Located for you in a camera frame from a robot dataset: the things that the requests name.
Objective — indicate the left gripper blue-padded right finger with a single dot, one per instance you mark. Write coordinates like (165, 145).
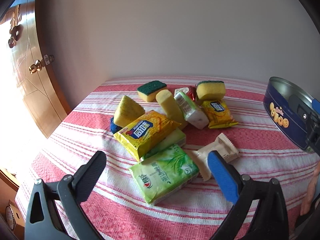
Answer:
(270, 219)

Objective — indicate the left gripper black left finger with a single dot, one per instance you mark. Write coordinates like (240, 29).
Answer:
(43, 220)

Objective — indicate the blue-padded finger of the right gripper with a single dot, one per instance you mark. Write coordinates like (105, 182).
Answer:
(316, 106)

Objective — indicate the small yellow cracker pack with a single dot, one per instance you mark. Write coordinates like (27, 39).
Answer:
(218, 114)

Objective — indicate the green yellow sponge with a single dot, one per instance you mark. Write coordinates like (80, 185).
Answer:
(148, 91)
(210, 90)

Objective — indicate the blue scrubber ball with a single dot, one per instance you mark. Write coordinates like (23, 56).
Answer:
(113, 127)

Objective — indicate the green tissue pack large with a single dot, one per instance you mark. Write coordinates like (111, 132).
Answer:
(164, 173)

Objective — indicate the large yellow cracker pack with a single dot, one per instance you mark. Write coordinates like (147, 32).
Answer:
(143, 134)

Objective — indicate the green white tissue pack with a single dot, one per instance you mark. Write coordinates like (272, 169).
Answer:
(191, 111)

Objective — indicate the red foil snack packet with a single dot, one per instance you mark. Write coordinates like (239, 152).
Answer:
(190, 91)

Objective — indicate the yellow speckled sponge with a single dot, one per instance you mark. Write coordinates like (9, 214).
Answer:
(127, 111)

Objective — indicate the light green tissue pack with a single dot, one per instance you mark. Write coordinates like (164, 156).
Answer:
(176, 137)

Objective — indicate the plain yellow sponge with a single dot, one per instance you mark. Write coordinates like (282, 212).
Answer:
(170, 107)

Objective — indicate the person's hand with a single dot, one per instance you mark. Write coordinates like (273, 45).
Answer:
(306, 203)

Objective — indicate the blue round cookie tin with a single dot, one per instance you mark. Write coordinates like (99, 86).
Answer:
(276, 103)

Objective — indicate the cardboard box with clock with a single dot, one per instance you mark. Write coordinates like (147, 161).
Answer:
(13, 217)

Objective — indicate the red white striped cloth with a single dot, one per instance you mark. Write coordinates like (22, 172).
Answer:
(117, 207)

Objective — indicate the brass door knob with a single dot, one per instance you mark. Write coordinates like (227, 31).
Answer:
(39, 64)

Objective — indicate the dark door ornament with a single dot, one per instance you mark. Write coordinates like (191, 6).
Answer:
(15, 34)

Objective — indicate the wooden door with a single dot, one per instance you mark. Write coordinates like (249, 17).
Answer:
(41, 93)

